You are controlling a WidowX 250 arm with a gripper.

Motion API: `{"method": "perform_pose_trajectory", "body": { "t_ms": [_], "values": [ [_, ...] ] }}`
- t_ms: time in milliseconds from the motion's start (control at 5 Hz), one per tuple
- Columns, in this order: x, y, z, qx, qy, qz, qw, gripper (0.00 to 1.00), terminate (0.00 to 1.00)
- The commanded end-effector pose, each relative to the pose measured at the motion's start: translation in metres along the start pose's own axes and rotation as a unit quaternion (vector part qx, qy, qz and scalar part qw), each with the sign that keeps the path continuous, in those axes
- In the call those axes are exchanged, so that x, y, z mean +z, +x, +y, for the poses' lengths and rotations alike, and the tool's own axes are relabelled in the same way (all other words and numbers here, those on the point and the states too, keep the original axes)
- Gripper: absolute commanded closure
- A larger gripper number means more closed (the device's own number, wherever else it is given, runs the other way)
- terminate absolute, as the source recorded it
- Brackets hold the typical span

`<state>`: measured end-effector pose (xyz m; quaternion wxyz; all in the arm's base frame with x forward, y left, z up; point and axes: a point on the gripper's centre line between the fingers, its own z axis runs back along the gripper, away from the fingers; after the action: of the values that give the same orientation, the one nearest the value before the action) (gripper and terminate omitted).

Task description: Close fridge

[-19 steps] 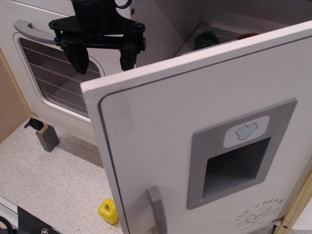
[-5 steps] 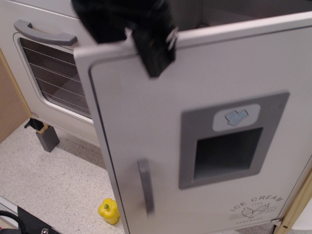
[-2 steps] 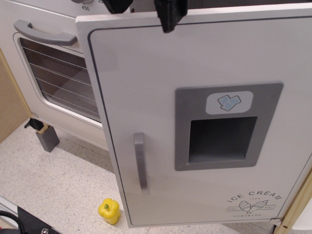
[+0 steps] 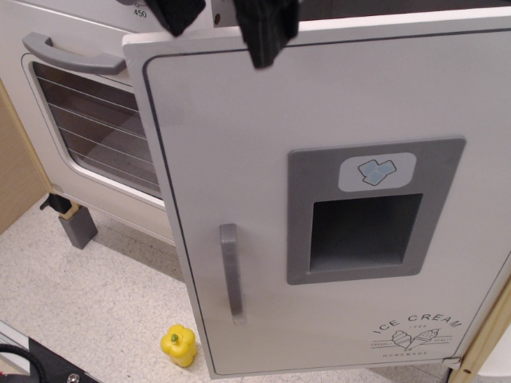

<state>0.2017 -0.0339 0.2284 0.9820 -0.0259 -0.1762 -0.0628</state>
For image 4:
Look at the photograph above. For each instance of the white toy kitchen cabinet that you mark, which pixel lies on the white toy kitchen cabinet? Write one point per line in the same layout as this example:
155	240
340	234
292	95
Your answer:
331	9

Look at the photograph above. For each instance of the white toy fridge door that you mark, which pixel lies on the white toy fridge door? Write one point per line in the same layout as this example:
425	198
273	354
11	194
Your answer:
220	132

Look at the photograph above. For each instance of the light wooden post right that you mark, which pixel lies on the light wooden post right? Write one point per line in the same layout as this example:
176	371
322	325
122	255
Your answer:
489	334

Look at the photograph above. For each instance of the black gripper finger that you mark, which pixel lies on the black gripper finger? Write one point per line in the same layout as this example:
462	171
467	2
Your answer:
267	27
176	15

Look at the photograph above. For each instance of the black clamp bracket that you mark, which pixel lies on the black clamp bracket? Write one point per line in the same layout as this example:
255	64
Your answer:
60	204

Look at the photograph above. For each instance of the grey kitchen leg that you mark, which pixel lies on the grey kitchen leg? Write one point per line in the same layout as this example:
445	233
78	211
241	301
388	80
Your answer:
80	228

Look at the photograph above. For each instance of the black base plate with screw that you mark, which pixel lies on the black base plate with screw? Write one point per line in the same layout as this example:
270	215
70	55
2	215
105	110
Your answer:
57	368

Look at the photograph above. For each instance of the grey oven temperature knob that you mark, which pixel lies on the grey oven temperature knob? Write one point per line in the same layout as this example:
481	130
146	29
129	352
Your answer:
127	2

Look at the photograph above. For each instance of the grey ice dispenser panel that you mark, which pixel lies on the grey ice dispenser panel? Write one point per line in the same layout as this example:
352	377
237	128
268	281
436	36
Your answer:
367	211

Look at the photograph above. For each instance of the grey fridge door handle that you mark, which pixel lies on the grey fridge door handle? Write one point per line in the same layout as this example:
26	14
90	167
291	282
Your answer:
230	258

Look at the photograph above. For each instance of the light wooden frame left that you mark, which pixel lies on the light wooden frame left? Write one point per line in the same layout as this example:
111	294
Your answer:
25	140

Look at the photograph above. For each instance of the grey oven door handle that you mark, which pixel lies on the grey oven door handle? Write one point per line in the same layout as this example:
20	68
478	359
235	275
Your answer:
41	46

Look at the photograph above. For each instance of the yellow toy bell pepper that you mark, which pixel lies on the yellow toy bell pepper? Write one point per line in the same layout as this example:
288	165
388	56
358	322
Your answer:
179	343

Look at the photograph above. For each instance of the white toy oven door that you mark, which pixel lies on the white toy oven door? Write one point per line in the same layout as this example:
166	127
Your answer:
85	128

